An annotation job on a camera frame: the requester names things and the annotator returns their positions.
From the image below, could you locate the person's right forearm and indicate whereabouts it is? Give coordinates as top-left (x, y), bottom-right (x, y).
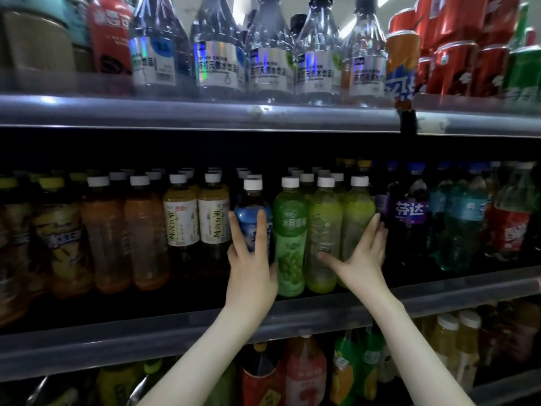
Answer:
top-left (363, 287), bottom-right (478, 406)

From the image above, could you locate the dark grey store shelving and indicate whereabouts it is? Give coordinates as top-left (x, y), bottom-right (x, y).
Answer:
top-left (0, 0), bottom-right (541, 406)

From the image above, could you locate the person's left hand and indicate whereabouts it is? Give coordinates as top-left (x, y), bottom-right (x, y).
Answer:
top-left (224, 209), bottom-right (280, 322)

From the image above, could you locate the person's right hand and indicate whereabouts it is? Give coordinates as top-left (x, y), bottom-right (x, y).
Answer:
top-left (317, 213), bottom-right (390, 308)

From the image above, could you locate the dark blue bottle white cap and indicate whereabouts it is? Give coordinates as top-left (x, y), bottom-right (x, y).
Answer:
top-left (235, 176), bottom-right (273, 254)

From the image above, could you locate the person's left forearm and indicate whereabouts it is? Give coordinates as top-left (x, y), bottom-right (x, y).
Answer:
top-left (139, 304), bottom-right (263, 406)

